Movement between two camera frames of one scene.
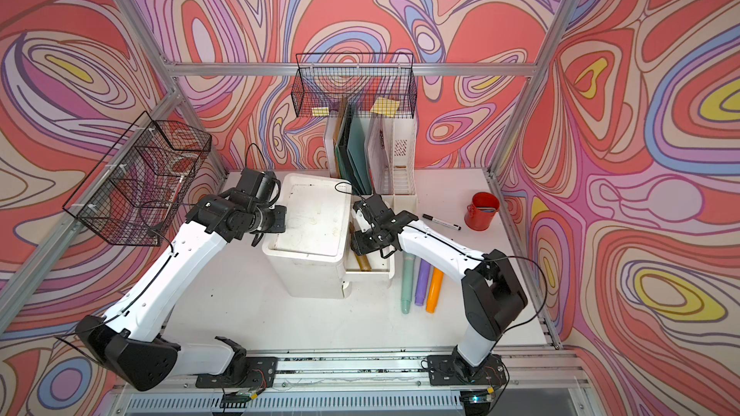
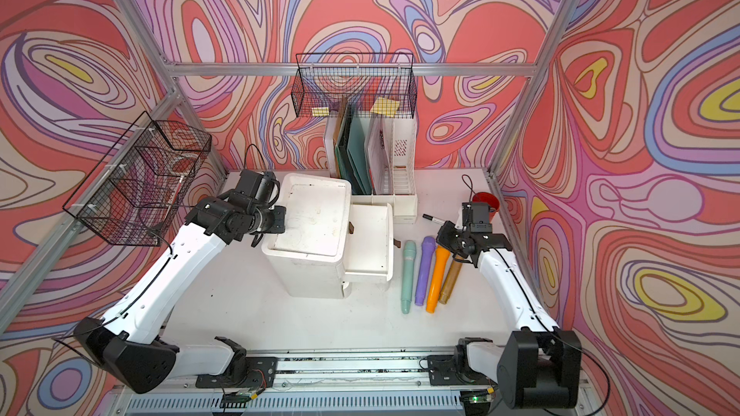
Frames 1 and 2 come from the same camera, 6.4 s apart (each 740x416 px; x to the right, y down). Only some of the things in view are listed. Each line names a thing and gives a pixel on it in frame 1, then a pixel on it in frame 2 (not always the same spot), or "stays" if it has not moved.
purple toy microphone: [422, 282] stays
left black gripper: [280, 219] stays
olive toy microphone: [363, 259] → [451, 280]
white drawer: [381, 268] stays
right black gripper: [359, 245] → [443, 237]
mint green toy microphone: [407, 282] stays
